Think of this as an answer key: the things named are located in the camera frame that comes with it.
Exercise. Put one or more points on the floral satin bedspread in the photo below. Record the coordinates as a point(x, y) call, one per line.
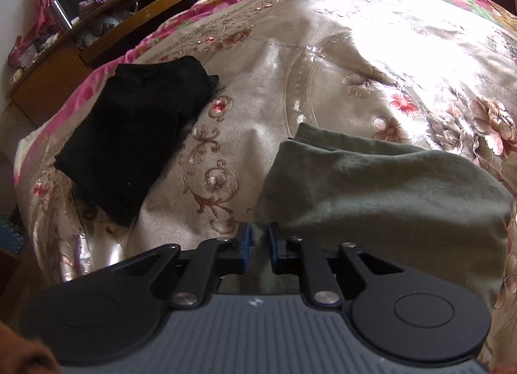
point(303, 67)

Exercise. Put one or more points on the pink floral cloth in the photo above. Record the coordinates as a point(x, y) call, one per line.
point(44, 6)

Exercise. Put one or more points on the wooden TV cabinet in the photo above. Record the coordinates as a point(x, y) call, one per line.
point(44, 79)

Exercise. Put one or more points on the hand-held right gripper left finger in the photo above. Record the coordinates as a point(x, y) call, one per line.
point(245, 249)

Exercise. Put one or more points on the blue textured mat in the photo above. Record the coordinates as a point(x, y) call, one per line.
point(9, 234)

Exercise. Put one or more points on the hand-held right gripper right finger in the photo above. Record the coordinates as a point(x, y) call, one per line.
point(274, 253)

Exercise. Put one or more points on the grey-green pants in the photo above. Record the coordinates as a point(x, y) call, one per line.
point(383, 196)

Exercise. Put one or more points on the folded black pants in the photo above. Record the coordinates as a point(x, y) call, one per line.
point(129, 136)

